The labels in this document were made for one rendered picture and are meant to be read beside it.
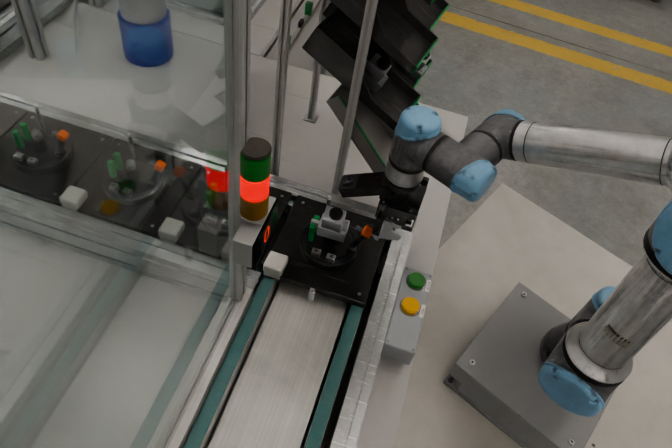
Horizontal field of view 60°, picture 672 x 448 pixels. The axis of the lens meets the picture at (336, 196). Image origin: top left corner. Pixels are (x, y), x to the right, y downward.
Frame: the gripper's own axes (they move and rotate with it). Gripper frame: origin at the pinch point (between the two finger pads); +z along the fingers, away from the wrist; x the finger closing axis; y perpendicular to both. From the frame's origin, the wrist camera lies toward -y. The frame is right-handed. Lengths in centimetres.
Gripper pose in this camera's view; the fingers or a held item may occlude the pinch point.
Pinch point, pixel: (374, 234)
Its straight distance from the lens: 128.5
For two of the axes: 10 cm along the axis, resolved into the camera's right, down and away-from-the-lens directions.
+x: 2.9, -7.0, 6.6
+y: 9.5, 3.0, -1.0
